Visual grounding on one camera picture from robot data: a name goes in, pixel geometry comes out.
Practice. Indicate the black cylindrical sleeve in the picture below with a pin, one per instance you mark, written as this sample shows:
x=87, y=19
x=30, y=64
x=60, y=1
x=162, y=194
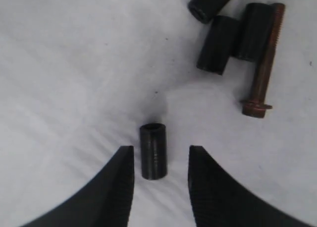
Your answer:
x=210, y=4
x=252, y=31
x=218, y=46
x=153, y=152

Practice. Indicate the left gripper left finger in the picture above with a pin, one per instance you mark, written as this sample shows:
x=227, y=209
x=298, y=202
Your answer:
x=99, y=197

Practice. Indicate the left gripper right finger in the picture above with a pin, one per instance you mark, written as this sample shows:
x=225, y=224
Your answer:
x=223, y=194

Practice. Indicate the brown flanged bolt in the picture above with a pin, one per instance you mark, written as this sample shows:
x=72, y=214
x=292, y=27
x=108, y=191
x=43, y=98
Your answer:
x=263, y=71

